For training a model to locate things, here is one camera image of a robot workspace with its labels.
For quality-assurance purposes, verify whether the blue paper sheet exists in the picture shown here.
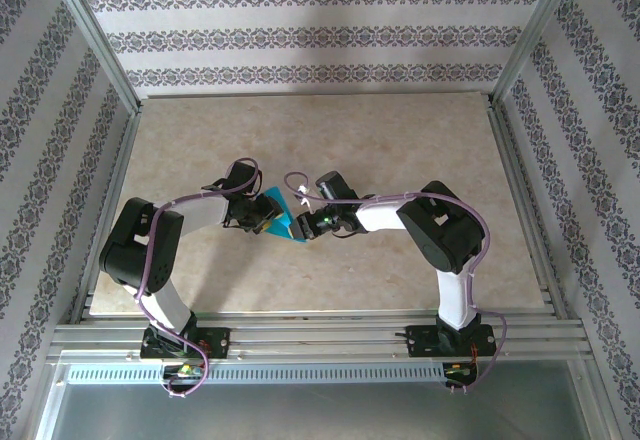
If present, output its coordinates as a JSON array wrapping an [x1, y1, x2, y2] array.
[[260, 186, 310, 246]]

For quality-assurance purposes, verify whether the grey metal sheet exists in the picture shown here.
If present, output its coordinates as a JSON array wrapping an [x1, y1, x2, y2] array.
[[34, 383, 614, 440]]

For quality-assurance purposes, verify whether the small electronics board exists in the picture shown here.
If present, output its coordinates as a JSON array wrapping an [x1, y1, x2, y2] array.
[[443, 361, 477, 379], [162, 363, 209, 381]]

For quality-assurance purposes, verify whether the aluminium rail under arm bases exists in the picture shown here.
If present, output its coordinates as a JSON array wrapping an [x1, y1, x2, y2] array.
[[45, 311, 596, 365]]

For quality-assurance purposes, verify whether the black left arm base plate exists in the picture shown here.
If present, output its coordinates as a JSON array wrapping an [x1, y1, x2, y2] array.
[[141, 326, 232, 361]]

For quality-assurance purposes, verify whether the thin aluminium rail at wall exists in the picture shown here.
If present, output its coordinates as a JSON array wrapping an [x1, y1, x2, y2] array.
[[142, 90, 496, 102]]

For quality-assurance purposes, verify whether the aluminium side rail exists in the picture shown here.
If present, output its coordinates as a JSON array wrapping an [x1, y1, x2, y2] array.
[[68, 109, 144, 325], [487, 104, 569, 319]]

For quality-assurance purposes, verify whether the slotted grey cable duct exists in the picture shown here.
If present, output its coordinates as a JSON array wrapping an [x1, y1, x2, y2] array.
[[64, 363, 449, 386]]

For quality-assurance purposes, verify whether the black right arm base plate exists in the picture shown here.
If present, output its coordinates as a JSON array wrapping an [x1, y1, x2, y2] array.
[[394, 324, 496, 360]]

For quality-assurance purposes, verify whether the aluminium frame post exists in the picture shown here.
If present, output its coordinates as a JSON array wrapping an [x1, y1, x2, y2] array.
[[42, 0, 145, 117], [487, 0, 587, 111]]

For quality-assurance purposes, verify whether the aluminium lower frame bar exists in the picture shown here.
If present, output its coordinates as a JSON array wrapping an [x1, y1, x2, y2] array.
[[574, 362, 624, 440], [29, 362, 69, 440]]

